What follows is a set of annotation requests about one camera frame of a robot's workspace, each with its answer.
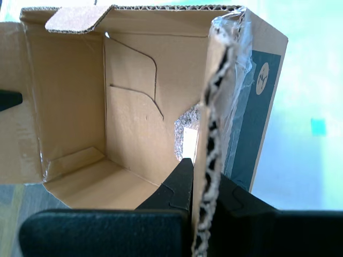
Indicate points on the pinkish granite rock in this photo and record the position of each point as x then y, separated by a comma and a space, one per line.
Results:
179, 128

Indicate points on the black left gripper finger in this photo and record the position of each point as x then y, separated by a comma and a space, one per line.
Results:
10, 99

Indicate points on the light wooden block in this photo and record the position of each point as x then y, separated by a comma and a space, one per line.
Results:
190, 144

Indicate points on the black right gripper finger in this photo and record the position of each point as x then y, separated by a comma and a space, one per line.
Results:
281, 235
107, 233

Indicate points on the cardboard box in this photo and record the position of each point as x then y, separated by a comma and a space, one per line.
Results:
128, 128

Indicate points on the green tape square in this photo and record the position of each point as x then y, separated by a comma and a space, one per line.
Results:
318, 127

